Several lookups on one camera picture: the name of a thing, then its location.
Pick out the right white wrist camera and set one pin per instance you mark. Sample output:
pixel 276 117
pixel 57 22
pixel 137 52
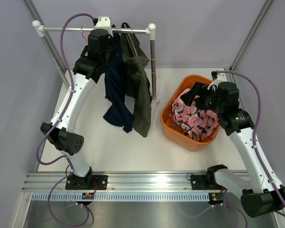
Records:
pixel 217 78

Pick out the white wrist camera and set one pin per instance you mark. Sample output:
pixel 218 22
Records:
pixel 103 22
pixel 217 78

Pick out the white and steel clothes rack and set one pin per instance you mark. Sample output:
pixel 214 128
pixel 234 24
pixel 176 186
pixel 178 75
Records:
pixel 150 31

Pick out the white slotted cable duct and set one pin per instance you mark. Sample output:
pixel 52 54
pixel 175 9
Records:
pixel 125 196

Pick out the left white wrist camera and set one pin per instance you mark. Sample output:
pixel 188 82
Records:
pixel 103 22

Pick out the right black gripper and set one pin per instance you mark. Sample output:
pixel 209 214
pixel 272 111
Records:
pixel 189 97

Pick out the black mounting plate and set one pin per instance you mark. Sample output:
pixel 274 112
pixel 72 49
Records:
pixel 201 182
pixel 91 182

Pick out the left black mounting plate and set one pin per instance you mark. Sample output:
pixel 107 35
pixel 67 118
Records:
pixel 91 182

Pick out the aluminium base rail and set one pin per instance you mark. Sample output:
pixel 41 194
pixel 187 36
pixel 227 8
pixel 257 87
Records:
pixel 160 181

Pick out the navy blue shorts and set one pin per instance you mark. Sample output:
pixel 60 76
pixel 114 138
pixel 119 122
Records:
pixel 115 90

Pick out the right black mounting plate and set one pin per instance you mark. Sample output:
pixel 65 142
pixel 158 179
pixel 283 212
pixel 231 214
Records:
pixel 201 182

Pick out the pink hanger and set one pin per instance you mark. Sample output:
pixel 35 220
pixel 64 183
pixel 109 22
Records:
pixel 84 34

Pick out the orange plastic basket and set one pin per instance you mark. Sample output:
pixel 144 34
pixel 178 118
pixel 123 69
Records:
pixel 174 132

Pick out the grey hanger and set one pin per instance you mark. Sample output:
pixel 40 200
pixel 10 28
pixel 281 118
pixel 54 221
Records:
pixel 129 38

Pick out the olive green shorts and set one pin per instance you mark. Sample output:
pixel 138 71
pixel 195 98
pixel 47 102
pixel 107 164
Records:
pixel 138 85

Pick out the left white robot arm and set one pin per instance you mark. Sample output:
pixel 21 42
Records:
pixel 60 132

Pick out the pink patterned shorts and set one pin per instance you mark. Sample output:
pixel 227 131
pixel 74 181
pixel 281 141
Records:
pixel 196 124

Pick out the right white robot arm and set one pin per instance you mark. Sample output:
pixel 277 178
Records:
pixel 263 193

